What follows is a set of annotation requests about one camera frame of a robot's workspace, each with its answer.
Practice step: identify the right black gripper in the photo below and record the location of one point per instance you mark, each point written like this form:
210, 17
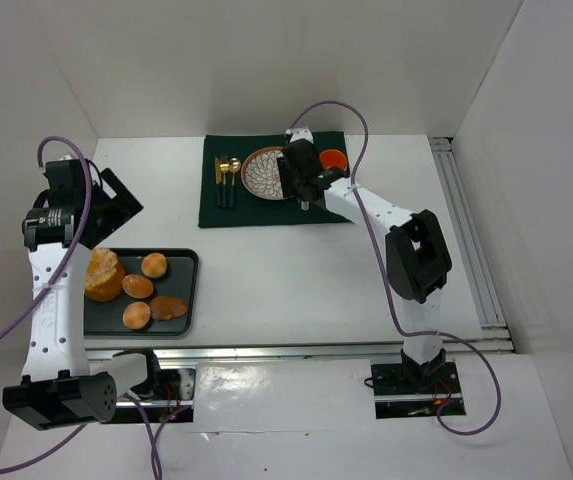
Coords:
287, 173

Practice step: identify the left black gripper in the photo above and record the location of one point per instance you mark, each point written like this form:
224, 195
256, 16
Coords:
117, 201

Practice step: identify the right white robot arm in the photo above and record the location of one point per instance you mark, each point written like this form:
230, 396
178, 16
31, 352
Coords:
410, 249

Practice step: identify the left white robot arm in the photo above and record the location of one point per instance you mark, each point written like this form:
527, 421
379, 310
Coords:
58, 387

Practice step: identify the large orange round bread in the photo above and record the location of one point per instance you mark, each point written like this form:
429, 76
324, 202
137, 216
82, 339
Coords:
104, 275

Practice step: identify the orange mug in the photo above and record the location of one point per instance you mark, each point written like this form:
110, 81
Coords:
333, 161

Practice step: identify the floral patterned plate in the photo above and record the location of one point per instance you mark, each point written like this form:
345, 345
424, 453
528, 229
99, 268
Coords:
260, 174

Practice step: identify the dark green placemat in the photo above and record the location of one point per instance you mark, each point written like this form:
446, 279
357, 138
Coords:
249, 210

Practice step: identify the round bun middle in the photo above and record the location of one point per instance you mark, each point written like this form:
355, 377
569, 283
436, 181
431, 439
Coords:
137, 286

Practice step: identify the round bun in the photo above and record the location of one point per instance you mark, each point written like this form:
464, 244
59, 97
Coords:
136, 315
154, 265
137, 286

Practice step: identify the round bun top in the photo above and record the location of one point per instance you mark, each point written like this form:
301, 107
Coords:
154, 265

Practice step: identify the round bun bottom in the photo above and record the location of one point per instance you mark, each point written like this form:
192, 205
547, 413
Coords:
136, 315

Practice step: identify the brown croissant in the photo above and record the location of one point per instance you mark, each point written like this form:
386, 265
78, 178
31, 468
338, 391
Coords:
165, 308

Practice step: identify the gold spoon dark handle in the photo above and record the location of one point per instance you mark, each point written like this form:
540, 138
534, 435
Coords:
233, 168

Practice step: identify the gold fork dark handle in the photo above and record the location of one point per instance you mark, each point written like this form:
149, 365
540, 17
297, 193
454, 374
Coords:
224, 169

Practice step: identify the gold knife dark handle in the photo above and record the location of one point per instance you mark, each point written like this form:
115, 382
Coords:
218, 181

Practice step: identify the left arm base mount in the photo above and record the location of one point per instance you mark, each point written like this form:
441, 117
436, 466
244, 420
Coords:
170, 399

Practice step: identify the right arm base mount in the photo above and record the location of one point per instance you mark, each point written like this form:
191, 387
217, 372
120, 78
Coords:
395, 397

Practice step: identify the aluminium rail right side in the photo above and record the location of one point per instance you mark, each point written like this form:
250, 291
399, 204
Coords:
496, 336

